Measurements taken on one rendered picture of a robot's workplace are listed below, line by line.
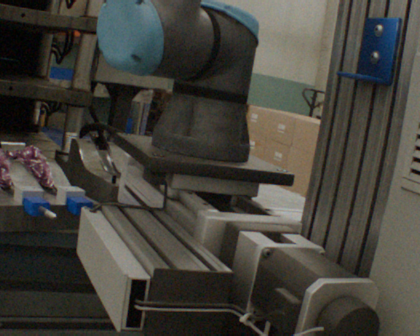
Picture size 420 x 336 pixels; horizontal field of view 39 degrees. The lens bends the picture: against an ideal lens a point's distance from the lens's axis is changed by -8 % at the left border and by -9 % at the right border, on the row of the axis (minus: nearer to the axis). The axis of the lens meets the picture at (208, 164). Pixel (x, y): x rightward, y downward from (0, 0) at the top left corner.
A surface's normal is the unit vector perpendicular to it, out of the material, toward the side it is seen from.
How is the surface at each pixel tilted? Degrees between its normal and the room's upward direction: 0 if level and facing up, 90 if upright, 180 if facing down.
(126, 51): 97
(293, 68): 90
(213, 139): 72
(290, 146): 96
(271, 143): 99
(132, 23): 98
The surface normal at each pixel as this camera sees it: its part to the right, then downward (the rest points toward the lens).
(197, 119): -0.12, -0.19
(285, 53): 0.41, 0.20
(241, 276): -0.92, -0.11
